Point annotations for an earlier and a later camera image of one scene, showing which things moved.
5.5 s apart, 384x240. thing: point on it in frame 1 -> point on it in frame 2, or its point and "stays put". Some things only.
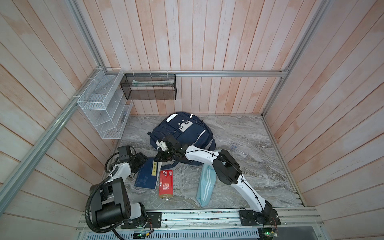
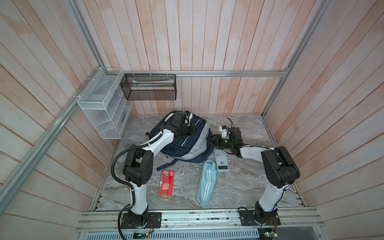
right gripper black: x=161 y=158 -> x=217 y=137
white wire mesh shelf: x=105 y=103 stays put
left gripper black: x=142 y=158 -> x=192 y=129
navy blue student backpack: x=191 y=129 stays put
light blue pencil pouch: x=207 y=184 stays put
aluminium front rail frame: x=220 y=224 stays put
